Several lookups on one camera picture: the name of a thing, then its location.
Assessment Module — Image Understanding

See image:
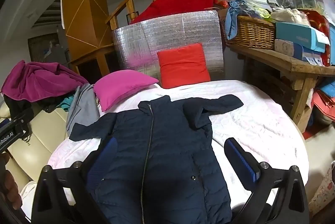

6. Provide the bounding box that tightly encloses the white patterned box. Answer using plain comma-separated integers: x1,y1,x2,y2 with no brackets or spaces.
274,39,295,56

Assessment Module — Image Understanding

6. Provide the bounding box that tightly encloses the wicker basket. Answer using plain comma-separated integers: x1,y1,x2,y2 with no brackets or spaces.
221,15,276,50

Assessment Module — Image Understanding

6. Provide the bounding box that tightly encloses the red blanket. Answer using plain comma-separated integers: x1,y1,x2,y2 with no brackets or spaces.
128,0,223,24

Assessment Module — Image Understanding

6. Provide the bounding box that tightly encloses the yellow green plastic bag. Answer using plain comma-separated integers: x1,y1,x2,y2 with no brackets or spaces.
246,2,273,19

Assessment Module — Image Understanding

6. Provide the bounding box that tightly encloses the plastic bag with cream contents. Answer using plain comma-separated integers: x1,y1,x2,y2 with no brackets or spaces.
269,8,311,26

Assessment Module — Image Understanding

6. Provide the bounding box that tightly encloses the patterned gift bag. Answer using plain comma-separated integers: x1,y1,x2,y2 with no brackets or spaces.
309,161,335,216

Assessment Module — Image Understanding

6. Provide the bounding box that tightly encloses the red pillow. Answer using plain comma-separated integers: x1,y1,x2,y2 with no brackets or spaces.
157,43,211,89

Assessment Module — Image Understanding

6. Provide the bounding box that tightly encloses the coral pink bag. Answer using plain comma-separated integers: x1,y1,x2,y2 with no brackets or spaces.
311,91,335,125

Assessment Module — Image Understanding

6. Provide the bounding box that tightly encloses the silver foil insulation board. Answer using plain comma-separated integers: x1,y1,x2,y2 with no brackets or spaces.
112,10,225,81

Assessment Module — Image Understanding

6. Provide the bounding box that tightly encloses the blue shoe box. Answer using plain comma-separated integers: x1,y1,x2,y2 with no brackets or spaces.
275,21,331,53

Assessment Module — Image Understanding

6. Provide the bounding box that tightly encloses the white blanket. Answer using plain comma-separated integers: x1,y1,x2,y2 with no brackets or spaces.
47,79,309,214

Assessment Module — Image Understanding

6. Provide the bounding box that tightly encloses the wooden table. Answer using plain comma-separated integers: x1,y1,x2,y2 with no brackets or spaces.
228,44,335,133

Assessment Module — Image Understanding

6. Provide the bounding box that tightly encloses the dark lattice door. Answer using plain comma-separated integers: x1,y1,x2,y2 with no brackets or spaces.
27,33,62,62

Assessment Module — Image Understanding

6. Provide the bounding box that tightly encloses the magenta fleece garment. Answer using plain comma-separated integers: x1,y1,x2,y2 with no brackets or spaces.
1,60,89,103

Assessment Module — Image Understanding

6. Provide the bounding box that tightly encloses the person's left hand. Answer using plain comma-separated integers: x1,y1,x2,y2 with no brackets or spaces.
0,153,23,204

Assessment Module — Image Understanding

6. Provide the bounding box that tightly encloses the light blue cloth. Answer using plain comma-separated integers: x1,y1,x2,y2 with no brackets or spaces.
225,0,248,40

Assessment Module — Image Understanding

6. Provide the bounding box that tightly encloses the magenta pillow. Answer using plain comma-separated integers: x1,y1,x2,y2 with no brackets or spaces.
93,70,160,113

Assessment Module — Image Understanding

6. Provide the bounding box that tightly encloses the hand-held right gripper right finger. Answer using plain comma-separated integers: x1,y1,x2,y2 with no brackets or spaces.
224,137,311,224

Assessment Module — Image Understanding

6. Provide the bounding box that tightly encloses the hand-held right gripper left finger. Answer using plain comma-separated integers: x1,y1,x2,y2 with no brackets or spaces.
31,136,118,224

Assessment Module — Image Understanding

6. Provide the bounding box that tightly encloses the red patterned cloth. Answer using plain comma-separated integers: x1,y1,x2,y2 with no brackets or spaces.
304,11,331,66

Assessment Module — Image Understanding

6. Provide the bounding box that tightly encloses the black garment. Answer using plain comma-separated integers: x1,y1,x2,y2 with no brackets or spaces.
4,95,71,120

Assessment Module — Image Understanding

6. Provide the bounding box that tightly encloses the blue bag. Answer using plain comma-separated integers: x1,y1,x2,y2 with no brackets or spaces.
318,80,335,99

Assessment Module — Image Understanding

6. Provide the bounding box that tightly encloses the navy puffer jacket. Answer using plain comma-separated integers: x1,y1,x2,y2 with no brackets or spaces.
69,95,244,224

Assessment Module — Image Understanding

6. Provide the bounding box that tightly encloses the teal garment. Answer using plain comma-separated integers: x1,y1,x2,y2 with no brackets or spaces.
56,97,75,112

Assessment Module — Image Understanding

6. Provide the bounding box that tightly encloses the blue and white box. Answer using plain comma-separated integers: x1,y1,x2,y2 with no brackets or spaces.
293,44,323,66

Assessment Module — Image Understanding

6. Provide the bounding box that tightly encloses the white cloth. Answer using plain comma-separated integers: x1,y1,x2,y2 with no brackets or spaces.
19,181,37,211

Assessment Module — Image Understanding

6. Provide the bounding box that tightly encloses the orange wooden pillar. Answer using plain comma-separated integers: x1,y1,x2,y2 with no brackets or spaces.
61,0,118,78

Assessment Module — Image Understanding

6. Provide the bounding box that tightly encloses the grey garment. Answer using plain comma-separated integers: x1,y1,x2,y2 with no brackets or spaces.
65,83,100,137

